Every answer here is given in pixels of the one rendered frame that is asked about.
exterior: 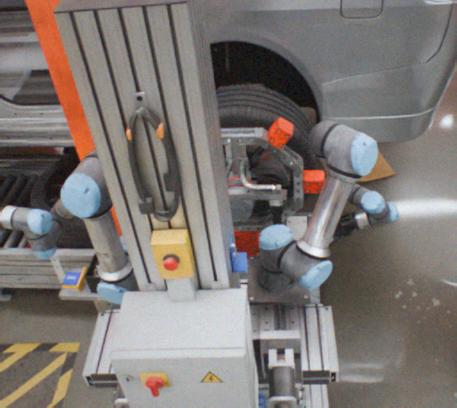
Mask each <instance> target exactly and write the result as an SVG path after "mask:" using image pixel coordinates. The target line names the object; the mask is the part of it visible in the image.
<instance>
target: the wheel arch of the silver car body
mask: <svg viewBox="0 0 457 408"><path fill-rule="evenodd" d="M224 42H229V58H230V68H232V69H234V73H235V78H233V83H238V82H247V83H249V84H264V85H265V86H266V87H268V88H269V89H271V90H274V91H277V92H278V93H280V94H282V95H284V96H287V97H288V98H290V100H291V101H292V102H294V103H295V104H296V105H297V106H298V107H310V108H312V109H314V110H315V112H316V125H317V124H319V123H320V122H321V113H320V106H319V103H318V100H317V96H316V95H315V92H314V90H313V88H312V86H311V84H310V82H309V81H308V79H307V78H306V77H305V76H304V74H303V72H302V71H301V70H300V69H298V68H297V67H296V66H295V65H294V64H293V63H292V62H290V61H289V60H288V59H287V58H286V57H285V56H283V55H282V54H279V53H278V51H275V50H273V49H271V48H269V47H267V46H264V45H261V44H257V43H254V42H249V41H244V40H220V41H214V42H211V43H210V48H211V56H212V55H213V51H214V48H215V47H217V50H216V53H215V55H214V58H213V61H212V68H213V77H214V84H215V89H218V88H219V87H220V86H221V85H224V78H222V70H223V69H225V68H226V67H225V51H224Z"/></svg>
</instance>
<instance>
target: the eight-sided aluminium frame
mask: <svg viewBox="0 0 457 408"><path fill-rule="evenodd" d="M268 132H269V131H267V130H265V129H264V128H256V129H220V133H221V140H222V144H223V145H225V144H231V145H239V144H259V145H261V146H262V148H264V149H265V150H266V151H268V152H269V153H270V154H272V155H273V156H275V157H277V158H278V159H279V160H280V161H282V162H283V163H285V164H286V165H287V166H289V167H290V168H291V169H293V184H294V195H293V196H292V197H291V198H289V199H288V200H287V201H285V202H284V212H283V214H282V222H283V221H285V220H286V219H287V217H289V216H290V215H292V214H293V213H294V212H296V211H297V210H298V211H300V209H301V208H302V207H303V203H304V192H303V157H301V156H300V155H298V154H296V153H295V152H294V151H292V150H291V149H290V148H288V147H287V145H284V147H283V148H282V149H279V148H277V147H275V146H274V145H273V144H271V143H269V142H268ZM230 133H231V134H230ZM272 225H273V223H272V214H270V213H269V214H268V215H266V216H249V217H248V219H247V220H245V221H233V227H234V231H263V230H264V229H266V228H267V227H269V226H272Z"/></svg>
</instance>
